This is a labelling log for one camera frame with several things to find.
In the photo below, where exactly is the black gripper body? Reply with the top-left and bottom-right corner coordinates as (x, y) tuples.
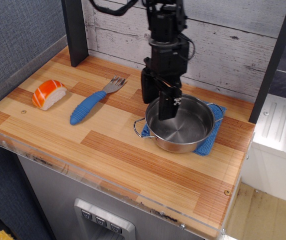
(144, 37), (190, 97)

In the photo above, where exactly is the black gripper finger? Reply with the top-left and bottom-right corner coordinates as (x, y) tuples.
(141, 68), (159, 104)
(158, 89), (179, 121)

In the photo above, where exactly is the stainless steel pot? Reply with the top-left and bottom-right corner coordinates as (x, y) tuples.
(133, 93), (226, 154)

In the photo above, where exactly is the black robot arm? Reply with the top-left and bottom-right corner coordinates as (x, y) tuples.
(141, 0), (190, 121)

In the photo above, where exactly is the salmon sushi toy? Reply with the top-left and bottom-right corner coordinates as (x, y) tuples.
(32, 79), (67, 111)

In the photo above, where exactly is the white toy sink unit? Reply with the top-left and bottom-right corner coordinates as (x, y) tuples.
(241, 94), (286, 200)

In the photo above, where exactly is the silver dispenser button panel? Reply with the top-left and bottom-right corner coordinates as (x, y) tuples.
(74, 198), (136, 240)

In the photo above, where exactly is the grey toy fridge cabinet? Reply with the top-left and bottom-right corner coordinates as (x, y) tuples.
(18, 156), (200, 240)

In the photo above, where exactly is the yellow toy object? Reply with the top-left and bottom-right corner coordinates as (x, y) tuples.
(0, 230), (14, 240)

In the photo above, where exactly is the blue handled metal fork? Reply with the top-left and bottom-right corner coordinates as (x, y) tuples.
(70, 75), (126, 125)

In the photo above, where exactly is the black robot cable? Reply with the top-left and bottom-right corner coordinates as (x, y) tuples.
(87, 0), (140, 17)

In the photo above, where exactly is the black left frame post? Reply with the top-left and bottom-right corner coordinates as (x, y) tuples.
(61, 0), (88, 67)

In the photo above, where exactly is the black frame post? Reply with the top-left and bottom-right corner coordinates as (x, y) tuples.
(249, 15), (286, 124)
(61, 0), (88, 67)

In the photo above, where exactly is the black right frame post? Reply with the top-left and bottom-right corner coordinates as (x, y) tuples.
(249, 15), (286, 124)

